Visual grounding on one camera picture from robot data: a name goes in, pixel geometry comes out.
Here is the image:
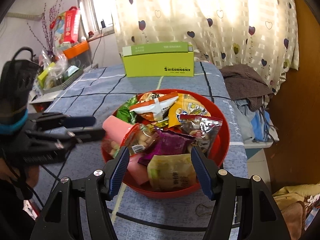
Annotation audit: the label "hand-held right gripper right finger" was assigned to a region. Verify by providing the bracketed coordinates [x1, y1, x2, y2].
[190, 146, 292, 240]

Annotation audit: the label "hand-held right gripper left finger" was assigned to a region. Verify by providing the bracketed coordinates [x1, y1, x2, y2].
[30, 146, 130, 240]

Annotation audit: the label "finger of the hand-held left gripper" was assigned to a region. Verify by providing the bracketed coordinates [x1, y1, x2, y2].
[26, 127, 105, 145]
[31, 114, 97, 130]

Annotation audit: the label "pale green snack packet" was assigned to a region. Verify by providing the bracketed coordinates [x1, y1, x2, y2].
[147, 153, 198, 192]

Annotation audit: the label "red plastic bowl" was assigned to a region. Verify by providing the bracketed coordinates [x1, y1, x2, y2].
[101, 89, 230, 199]

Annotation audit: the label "dark red snack packet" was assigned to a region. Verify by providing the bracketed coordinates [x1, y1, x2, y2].
[179, 114, 223, 153]

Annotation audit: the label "purple snack packet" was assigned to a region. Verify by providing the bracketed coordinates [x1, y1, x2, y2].
[138, 129, 193, 167]

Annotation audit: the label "clear peanut bag green label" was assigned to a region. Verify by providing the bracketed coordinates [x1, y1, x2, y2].
[115, 95, 160, 155]

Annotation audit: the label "gold foil snack packet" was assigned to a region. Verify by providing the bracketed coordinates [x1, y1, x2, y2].
[147, 120, 173, 130]

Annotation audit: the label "yellow chip bag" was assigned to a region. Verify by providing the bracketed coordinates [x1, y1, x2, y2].
[168, 94, 212, 128]

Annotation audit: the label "orange white snack bag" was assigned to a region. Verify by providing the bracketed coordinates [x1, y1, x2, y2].
[129, 92, 179, 121]

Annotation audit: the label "person's left hand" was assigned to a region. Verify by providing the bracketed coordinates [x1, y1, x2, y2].
[0, 159, 40, 188]

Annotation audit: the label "white side table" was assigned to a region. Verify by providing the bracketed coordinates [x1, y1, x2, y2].
[29, 90, 60, 105]

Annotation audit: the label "yellow-green box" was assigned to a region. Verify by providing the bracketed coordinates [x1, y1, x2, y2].
[37, 62, 55, 88]

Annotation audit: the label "grey patterned tray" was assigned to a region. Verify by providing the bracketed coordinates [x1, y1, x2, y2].
[37, 67, 84, 96]

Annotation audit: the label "blue checked cloth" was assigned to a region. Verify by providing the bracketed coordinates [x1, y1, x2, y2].
[32, 61, 249, 240]

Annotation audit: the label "clear plastic bag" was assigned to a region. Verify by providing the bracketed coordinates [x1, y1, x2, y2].
[41, 50, 68, 88]

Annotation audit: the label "teal tissue pack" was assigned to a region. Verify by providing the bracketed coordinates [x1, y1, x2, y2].
[64, 66, 80, 77]

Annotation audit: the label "clear storage box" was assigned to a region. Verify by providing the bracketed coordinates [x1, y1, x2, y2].
[67, 52, 98, 70]

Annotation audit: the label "light grey garment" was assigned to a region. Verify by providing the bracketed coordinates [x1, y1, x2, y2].
[232, 99, 255, 140]

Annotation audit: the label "purple flower branches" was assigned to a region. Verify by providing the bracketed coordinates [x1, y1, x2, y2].
[26, 0, 63, 55]

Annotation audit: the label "orange box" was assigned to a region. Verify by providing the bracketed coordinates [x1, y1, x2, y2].
[62, 41, 90, 59]

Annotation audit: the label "colourful printed package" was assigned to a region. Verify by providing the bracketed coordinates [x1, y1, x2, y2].
[50, 11, 67, 48]

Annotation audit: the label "blue garment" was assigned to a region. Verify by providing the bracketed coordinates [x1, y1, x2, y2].
[250, 110, 272, 142]

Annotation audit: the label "red package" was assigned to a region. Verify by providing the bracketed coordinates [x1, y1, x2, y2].
[62, 7, 82, 44]

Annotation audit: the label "green cardboard box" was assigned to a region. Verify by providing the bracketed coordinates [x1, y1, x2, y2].
[122, 42, 195, 78]

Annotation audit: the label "yellow blanket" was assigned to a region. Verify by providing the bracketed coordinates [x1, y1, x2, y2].
[272, 184, 320, 205]

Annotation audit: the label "brown checked garment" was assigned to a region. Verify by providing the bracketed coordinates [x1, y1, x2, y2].
[221, 64, 274, 112]

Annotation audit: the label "brown fleece blanket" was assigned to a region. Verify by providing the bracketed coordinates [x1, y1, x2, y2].
[280, 201, 315, 240]

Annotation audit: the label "wooden wardrobe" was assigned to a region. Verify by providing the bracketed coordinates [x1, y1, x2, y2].
[270, 0, 320, 195]

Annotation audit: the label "window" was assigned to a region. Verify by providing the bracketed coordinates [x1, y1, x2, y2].
[76, 0, 120, 34]

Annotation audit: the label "heart print curtain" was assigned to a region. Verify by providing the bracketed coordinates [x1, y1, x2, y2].
[111, 0, 300, 95]

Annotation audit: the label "black charger cable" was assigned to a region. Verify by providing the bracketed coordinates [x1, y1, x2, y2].
[91, 27, 103, 68]

